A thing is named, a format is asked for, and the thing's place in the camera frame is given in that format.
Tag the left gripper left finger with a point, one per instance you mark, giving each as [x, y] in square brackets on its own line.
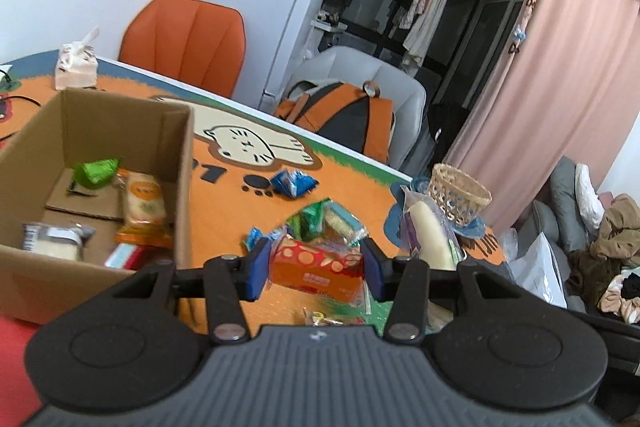
[228, 281]

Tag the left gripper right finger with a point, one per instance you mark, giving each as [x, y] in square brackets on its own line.
[404, 282]

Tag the blue snack packet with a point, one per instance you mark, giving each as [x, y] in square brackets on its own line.
[293, 183]
[254, 236]

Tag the long white bread packet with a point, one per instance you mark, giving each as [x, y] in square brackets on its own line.
[426, 234]

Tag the orange red snack packet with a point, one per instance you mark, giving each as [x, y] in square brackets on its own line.
[324, 268]

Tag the light blue cracker packet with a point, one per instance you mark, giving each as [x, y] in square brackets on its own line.
[340, 225]

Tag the red small snack packet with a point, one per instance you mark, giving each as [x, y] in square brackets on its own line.
[129, 257]

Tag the orange rice cracker packet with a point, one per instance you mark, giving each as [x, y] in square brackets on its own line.
[144, 215]

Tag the bright green plum packet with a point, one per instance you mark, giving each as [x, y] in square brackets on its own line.
[94, 175]

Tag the white cake clear packet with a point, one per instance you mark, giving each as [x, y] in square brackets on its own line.
[66, 243]

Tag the dark green snack packet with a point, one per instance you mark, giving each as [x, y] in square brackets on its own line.
[307, 224]

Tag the colourful cat table mat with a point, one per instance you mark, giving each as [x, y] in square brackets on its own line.
[287, 375]

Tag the blue plate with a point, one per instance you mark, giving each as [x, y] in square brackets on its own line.
[475, 230]

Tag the woven bamboo basket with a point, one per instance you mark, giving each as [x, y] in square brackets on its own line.
[460, 197]

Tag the white plastic bag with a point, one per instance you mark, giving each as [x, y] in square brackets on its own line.
[538, 273]

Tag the orange black backpack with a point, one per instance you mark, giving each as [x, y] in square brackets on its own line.
[355, 116]

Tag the grey cushion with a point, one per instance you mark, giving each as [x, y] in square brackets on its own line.
[568, 209]

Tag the white grey chair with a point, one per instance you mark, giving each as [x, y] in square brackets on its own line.
[355, 67]

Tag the orange chair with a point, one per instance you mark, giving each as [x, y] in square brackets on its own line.
[192, 41]

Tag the pink curtain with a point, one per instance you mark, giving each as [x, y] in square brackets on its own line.
[569, 89]

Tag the tissue pack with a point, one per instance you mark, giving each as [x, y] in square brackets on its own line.
[77, 66]

